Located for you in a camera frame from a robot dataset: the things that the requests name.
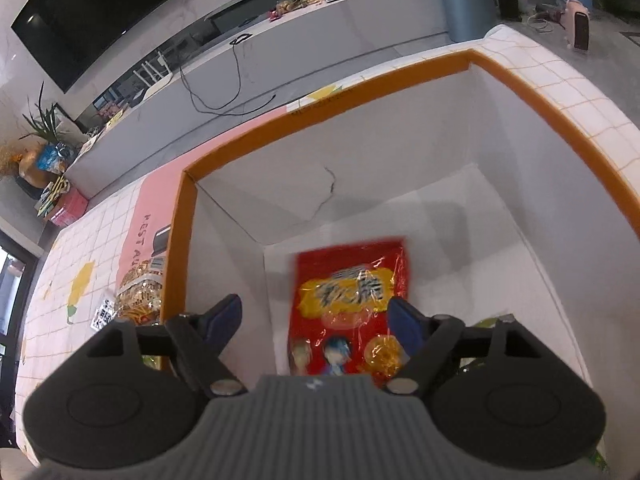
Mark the yellow noodle snack packet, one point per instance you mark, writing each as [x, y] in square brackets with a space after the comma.
[142, 290]

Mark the golden vase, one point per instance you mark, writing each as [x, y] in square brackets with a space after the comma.
[30, 175]

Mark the red snack packet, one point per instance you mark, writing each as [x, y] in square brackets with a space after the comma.
[345, 270]

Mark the black television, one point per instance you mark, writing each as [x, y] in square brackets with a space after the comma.
[100, 15]

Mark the white router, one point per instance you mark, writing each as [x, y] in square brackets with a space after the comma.
[157, 85]

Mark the white black-print snack packet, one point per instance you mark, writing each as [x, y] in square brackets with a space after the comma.
[104, 316]

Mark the blue packet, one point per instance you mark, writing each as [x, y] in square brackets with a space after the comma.
[50, 157]

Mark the grey television console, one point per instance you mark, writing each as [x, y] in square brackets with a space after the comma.
[300, 35]

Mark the pink box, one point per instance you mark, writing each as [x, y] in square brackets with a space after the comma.
[70, 207]

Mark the pile of wrapped sweets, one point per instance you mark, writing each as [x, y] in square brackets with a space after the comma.
[295, 5]

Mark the stack of yellow black packets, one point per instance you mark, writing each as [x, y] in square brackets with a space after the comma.
[52, 192]

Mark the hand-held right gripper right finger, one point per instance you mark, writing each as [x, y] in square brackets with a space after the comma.
[402, 322]

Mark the blue-grey trash can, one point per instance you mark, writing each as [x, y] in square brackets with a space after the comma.
[465, 5]

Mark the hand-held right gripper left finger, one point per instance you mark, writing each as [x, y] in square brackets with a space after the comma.
[222, 322]

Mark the long-leaf potted plant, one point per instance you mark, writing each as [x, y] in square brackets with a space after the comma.
[47, 120]

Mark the orange cardboard box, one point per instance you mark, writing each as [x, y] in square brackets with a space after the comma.
[350, 160]

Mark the pink heater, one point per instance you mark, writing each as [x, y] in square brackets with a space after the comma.
[575, 15]

